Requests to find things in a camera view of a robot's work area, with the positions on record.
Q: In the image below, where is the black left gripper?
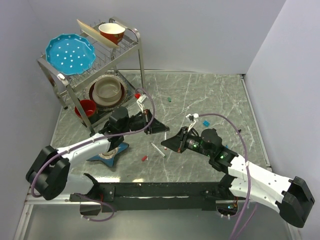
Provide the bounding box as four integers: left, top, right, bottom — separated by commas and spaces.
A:
119, 108, 170, 134

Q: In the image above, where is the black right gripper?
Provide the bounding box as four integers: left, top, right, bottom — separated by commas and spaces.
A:
161, 126, 213, 158

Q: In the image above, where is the white marker with red tip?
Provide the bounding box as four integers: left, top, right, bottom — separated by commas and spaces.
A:
163, 131, 168, 150

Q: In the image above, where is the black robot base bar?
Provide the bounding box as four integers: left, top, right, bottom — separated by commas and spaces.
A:
85, 182, 237, 211

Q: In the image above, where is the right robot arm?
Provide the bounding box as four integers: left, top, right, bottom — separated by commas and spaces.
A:
161, 127, 315, 228

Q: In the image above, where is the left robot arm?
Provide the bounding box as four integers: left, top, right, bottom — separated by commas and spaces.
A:
25, 106, 170, 201

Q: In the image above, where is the blue pen cap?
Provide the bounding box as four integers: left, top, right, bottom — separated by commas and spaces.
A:
203, 120, 210, 127

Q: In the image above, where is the white marker with green tip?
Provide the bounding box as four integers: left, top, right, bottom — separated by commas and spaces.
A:
150, 142, 167, 158

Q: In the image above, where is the small glass bowl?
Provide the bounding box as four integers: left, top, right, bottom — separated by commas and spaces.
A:
102, 147, 118, 159

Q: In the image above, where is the blue star shaped dish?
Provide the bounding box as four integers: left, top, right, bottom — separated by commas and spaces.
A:
87, 142, 130, 168

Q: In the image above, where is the beige bowl on rack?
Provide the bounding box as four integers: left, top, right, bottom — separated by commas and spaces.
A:
94, 75, 121, 102

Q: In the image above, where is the red cup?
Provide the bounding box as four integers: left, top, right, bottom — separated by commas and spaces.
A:
79, 99, 98, 120

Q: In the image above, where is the metal dish rack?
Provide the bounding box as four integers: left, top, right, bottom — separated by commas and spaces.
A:
36, 16, 148, 133

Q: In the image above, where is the red and white bowl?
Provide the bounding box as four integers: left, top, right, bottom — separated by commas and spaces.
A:
98, 23, 126, 45

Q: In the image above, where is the beige rectangular plate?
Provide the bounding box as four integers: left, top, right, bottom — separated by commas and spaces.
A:
76, 19, 120, 49

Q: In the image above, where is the blue polka dot plate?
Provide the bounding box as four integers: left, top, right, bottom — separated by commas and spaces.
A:
45, 33, 96, 76

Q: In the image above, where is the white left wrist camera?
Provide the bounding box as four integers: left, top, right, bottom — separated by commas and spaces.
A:
134, 93, 147, 113

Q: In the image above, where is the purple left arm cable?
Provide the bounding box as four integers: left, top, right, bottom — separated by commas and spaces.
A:
30, 87, 156, 223

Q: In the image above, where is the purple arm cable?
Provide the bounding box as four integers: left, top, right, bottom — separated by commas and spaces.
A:
198, 112, 258, 240
30, 87, 156, 223

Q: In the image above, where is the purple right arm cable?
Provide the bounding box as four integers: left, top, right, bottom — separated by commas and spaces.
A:
198, 112, 258, 240

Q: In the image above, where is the aluminium rail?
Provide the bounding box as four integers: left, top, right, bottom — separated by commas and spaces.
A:
25, 194, 79, 205

